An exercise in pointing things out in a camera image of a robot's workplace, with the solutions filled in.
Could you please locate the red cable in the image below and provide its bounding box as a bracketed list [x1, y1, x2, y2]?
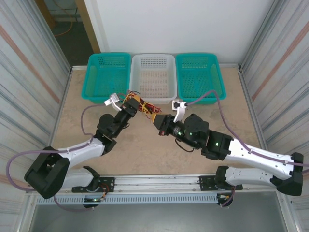
[125, 90, 162, 118]

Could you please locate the white plastic basket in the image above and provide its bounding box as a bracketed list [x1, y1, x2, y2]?
[128, 53, 178, 105]

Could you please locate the teal plastic basket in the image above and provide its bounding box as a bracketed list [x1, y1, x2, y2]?
[175, 53, 227, 106]
[81, 52, 132, 105]

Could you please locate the wooden door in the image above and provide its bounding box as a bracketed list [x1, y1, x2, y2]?
[34, 0, 58, 37]

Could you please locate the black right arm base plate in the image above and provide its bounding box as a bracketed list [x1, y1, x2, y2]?
[198, 175, 243, 191]

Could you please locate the aluminium mounting rail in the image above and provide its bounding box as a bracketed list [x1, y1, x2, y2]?
[25, 174, 289, 195]

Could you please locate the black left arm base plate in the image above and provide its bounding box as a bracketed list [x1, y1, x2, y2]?
[71, 177, 115, 193]

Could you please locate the grey slotted cable duct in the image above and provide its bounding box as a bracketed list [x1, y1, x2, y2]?
[36, 194, 219, 205]

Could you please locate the wooden door frame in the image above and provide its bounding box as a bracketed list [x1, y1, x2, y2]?
[74, 0, 101, 54]

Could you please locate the orange floor cable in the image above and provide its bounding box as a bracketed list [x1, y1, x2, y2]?
[53, 0, 78, 37]

